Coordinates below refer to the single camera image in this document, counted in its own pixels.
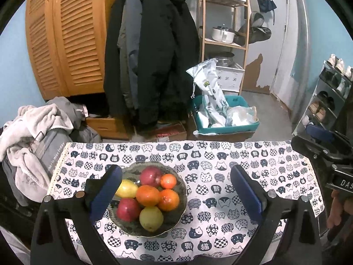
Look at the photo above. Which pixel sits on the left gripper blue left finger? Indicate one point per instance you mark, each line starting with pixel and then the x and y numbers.
pixel 100 192

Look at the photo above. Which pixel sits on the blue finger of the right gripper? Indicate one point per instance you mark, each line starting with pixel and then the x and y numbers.
pixel 319 133

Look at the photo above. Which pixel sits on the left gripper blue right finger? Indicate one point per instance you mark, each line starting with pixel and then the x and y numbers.
pixel 250 193

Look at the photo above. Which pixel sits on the yellow pear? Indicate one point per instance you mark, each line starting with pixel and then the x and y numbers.
pixel 151 218
pixel 127 189

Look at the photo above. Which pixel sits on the red apple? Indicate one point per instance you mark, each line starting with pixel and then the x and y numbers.
pixel 151 176
pixel 128 209

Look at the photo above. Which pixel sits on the large orange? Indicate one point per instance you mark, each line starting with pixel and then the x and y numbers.
pixel 148 196
pixel 169 200

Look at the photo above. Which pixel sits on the small orange mandarin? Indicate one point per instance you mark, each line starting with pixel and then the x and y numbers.
pixel 168 181

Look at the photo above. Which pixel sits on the person's right hand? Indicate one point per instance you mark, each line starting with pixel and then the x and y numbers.
pixel 337 208

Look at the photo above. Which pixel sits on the grey shoe rack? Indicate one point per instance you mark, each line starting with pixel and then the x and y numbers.
pixel 329 96

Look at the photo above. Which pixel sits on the cat pattern tablecloth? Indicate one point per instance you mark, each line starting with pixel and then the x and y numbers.
pixel 209 219

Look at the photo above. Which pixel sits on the cardboard box under bin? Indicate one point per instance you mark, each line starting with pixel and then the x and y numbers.
pixel 191 127

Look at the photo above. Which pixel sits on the small wooden drawer box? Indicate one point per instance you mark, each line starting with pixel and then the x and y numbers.
pixel 109 128

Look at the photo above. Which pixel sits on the green patterned glass bowl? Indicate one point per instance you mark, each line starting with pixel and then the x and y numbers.
pixel 171 219

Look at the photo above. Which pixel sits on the clear plastic bag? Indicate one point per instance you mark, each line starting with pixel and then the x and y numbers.
pixel 241 116

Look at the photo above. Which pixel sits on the pile of grey clothes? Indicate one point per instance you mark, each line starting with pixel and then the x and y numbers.
pixel 33 141

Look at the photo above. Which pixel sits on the teal plastic bin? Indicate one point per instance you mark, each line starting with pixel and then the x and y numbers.
pixel 226 126

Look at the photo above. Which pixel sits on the red flat cardboard box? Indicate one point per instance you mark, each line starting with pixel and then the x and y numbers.
pixel 165 133

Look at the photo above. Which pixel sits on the white patterned fabric bag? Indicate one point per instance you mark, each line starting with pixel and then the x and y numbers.
pixel 214 106

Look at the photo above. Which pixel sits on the white patterned storage box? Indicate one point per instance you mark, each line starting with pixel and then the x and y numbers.
pixel 230 78

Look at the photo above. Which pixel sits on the metal steel pot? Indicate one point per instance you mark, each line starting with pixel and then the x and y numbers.
pixel 224 58

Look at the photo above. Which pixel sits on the white cooking pot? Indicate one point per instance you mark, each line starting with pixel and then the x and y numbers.
pixel 223 34

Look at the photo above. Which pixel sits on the dark blue umbrella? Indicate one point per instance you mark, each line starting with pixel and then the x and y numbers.
pixel 266 6

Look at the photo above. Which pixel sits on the black hanging coat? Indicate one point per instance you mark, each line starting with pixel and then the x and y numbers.
pixel 168 46

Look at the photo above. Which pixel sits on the wooden shelf rack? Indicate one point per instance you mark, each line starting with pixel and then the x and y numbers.
pixel 232 14

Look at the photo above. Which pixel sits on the grey hanging jacket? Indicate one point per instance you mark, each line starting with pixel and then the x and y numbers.
pixel 128 44

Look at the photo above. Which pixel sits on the wooden louvered wardrobe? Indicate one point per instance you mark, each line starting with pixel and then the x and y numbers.
pixel 66 45

